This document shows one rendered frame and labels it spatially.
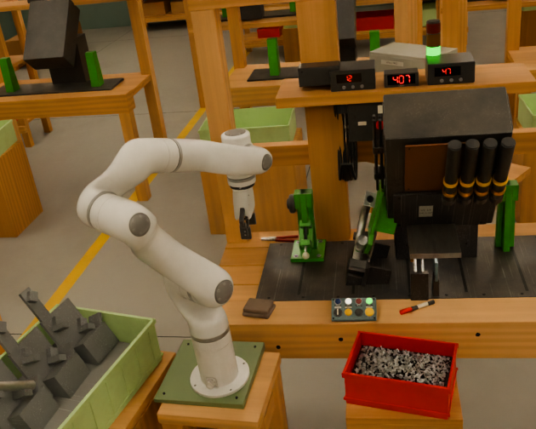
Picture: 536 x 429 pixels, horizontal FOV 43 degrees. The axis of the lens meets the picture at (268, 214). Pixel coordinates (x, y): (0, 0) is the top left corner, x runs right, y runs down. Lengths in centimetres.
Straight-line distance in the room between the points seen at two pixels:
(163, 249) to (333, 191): 110
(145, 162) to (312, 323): 91
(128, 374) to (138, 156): 85
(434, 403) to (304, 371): 153
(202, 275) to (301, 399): 161
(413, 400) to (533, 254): 87
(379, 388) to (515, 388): 146
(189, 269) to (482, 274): 115
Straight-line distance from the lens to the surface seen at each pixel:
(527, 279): 255
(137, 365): 233
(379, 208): 234
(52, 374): 233
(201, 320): 202
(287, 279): 256
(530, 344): 240
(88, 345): 241
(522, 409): 336
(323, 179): 271
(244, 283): 261
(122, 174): 170
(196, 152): 181
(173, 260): 183
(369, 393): 211
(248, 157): 186
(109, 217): 166
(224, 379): 214
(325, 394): 339
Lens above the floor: 227
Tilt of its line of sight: 27 degrees down
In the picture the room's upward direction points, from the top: 7 degrees counter-clockwise
